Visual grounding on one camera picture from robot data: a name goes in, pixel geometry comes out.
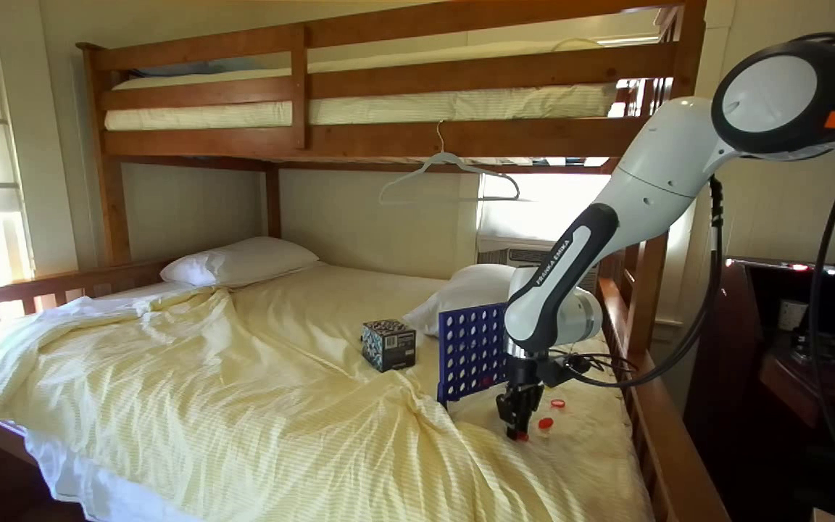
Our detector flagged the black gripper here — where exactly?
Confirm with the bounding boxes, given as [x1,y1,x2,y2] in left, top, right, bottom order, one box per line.
[494,355,547,445]

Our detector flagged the blue gameboard with holes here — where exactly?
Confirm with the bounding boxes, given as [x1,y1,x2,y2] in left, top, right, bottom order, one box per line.
[435,301,519,406]

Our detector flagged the large white pillow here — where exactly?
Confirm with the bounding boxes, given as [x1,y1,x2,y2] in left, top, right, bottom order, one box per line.
[400,261,606,345]

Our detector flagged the black patterned cube box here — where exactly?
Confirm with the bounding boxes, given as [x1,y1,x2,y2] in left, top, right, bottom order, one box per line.
[357,317,416,374]

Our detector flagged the white clothes hanger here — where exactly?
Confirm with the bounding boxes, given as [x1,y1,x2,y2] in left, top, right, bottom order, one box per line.
[377,129,525,206]

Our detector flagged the yellow striped bed sheet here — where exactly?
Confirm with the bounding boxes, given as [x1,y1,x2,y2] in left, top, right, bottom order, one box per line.
[0,261,657,522]

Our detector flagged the white cup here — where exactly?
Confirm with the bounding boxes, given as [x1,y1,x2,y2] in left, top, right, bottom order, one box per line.
[777,298,812,337]

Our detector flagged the dark wooden desk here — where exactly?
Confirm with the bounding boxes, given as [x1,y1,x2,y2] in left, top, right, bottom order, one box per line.
[684,253,835,522]

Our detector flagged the upper bunk mattress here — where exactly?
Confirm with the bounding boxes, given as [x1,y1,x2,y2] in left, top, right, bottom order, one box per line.
[100,8,674,134]

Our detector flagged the flat white pillow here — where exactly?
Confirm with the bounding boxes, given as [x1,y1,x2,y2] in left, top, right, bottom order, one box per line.
[155,235,322,290]

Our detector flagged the white mattress sheet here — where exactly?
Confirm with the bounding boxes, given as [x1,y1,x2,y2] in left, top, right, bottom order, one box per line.
[9,414,207,522]

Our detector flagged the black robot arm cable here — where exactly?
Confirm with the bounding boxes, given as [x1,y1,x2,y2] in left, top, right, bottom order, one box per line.
[570,172,729,393]

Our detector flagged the wooden bunk bed frame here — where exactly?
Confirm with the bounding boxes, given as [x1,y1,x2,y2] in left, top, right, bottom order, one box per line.
[0,0,729,522]

